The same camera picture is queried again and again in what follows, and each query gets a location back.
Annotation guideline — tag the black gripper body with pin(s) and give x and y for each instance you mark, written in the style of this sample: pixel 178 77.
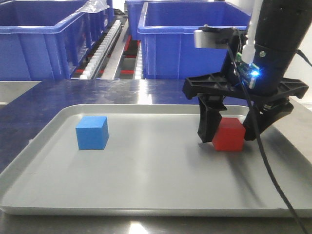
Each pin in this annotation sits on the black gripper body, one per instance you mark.
pixel 263 79

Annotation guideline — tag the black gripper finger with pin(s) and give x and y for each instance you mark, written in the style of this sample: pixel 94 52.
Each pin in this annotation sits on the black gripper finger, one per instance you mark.
pixel 210 117
pixel 266 115

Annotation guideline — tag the red cube block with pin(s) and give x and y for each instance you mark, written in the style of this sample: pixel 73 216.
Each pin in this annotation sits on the red cube block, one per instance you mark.
pixel 229 136

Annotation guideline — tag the blue cube block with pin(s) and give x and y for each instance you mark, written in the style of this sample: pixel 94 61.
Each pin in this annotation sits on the blue cube block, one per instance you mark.
pixel 92 133

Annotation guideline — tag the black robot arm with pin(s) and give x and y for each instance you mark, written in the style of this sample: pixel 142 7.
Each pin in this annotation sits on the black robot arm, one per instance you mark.
pixel 278 25

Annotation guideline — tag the blue bin front right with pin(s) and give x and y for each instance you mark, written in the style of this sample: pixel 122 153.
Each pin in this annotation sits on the blue bin front right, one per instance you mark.
pixel 166 31

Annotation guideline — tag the blue bin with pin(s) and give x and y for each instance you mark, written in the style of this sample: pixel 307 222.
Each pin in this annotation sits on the blue bin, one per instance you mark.
pixel 166 31
pixel 134 8
pixel 45 39

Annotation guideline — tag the blue bin back right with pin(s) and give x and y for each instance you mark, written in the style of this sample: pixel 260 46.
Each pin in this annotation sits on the blue bin back right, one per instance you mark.
pixel 134 8

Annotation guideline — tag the grey metal tray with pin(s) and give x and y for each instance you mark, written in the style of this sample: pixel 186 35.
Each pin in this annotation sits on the grey metal tray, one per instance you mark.
pixel 154 163

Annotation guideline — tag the clear plastic bag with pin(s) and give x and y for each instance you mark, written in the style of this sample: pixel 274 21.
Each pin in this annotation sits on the clear plastic bag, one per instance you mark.
pixel 94 6

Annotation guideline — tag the blue bin front left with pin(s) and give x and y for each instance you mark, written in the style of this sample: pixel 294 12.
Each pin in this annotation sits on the blue bin front left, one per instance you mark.
pixel 45 39

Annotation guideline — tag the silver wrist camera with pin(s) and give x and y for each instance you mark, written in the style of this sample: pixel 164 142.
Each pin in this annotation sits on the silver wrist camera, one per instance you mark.
pixel 213 37

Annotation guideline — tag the white roller conveyor rail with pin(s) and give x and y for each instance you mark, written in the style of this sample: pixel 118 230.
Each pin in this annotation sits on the white roller conveyor rail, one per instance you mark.
pixel 94 65

